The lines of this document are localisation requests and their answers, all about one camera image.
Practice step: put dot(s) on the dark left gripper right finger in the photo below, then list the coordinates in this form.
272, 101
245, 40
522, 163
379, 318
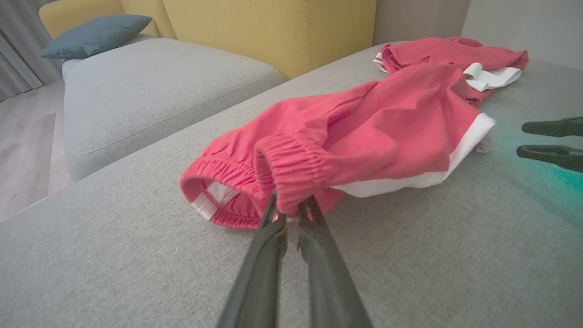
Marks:
328, 287

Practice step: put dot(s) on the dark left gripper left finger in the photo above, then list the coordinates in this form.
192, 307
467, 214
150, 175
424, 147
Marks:
259, 282

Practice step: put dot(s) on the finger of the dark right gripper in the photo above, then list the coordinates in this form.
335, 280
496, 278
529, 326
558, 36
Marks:
560, 157
560, 127

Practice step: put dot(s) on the red white sports jersey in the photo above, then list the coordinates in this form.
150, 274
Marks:
432, 50

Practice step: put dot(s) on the red white elastic shorts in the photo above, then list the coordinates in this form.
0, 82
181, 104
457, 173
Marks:
387, 127

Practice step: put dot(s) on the large grey sofa seat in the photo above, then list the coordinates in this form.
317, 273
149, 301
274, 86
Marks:
136, 250

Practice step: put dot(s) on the grey back cushion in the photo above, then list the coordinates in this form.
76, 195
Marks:
159, 91

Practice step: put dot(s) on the large yellow sofa back cushion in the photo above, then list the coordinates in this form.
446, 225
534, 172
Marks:
273, 32

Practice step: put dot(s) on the small yellow sofa back cushion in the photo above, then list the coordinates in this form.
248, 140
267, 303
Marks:
77, 11
145, 16

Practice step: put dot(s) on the blue grey throw pillow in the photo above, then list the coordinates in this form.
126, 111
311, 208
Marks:
95, 34

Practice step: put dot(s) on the grey curtain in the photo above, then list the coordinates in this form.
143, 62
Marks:
18, 50

